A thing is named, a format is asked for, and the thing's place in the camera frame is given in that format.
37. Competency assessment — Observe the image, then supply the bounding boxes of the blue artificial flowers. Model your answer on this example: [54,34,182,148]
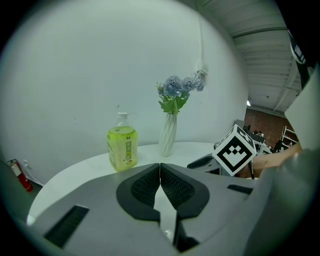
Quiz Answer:
[156,72,205,115]

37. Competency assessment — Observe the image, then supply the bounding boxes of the white ribbed vase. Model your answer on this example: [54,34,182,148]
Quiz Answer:
[158,112,178,158]

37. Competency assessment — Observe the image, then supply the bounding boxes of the white shelf rack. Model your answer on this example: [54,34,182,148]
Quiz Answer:
[281,125,300,151]

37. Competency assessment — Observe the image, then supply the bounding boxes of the white wall cable conduit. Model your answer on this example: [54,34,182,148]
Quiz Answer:
[198,19,205,62]

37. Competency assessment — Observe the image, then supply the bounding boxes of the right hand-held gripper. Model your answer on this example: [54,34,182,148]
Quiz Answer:
[186,123,258,177]

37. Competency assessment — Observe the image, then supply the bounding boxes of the person's right forearm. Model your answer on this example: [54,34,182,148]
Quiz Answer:
[237,142,302,178]

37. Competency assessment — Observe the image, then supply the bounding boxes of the red fire extinguisher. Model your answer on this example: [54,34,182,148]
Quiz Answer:
[6,158,34,193]

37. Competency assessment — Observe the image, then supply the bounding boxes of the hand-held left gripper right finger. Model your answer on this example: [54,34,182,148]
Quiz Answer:
[160,162,259,252]

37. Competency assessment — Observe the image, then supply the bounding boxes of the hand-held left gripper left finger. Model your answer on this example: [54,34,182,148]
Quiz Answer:
[31,162,177,256]

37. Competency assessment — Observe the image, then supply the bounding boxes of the white wall switch box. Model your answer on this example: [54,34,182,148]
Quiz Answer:
[196,59,210,76]

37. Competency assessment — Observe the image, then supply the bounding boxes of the white kidney-shaped table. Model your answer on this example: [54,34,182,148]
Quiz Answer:
[26,141,221,226]

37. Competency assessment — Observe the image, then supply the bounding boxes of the white wall cable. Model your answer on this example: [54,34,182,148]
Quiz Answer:
[27,167,45,187]

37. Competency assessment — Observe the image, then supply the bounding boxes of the green drink bottle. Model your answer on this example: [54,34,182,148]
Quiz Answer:
[106,111,139,172]

